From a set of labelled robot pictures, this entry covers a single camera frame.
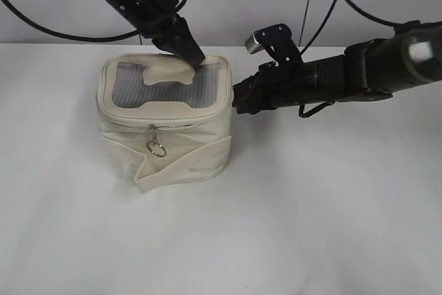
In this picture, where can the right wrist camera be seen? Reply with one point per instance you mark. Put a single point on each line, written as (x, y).
(277, 41)

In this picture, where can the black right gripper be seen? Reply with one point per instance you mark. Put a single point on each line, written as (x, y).
(297, 84)

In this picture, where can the cream zippered bag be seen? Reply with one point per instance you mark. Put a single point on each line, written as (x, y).
(164, 121)

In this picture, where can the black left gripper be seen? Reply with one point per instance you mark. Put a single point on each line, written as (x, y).
(158, 20)

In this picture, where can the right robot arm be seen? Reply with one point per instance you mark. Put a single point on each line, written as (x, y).
(366, 72)

